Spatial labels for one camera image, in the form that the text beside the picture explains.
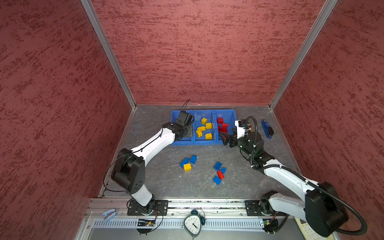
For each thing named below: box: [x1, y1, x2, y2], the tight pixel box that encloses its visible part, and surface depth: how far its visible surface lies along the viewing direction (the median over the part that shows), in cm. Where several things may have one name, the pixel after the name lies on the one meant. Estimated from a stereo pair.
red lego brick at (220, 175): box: [217, 170, 225, 180], surface depth 86 cm
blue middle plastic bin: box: [191, 109, 217, 145], surface depth 102 cm
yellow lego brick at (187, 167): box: [183, 163, 192, 172], surface depth 88 cm
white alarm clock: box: [181, 210, 206, 240], surface depth 68 cm
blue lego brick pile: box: [179, 157, 190, 168], surface depth 91 cm
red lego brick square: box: [217, 117, 224, 125], surface depth 112 cm
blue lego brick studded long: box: [214, 161, 223, 171], surface depth 90 cm
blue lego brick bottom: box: [213, 176, 222, 185], surface depth 85 cm
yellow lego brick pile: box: [205, 122, 213, 130], surface depth 108 cm
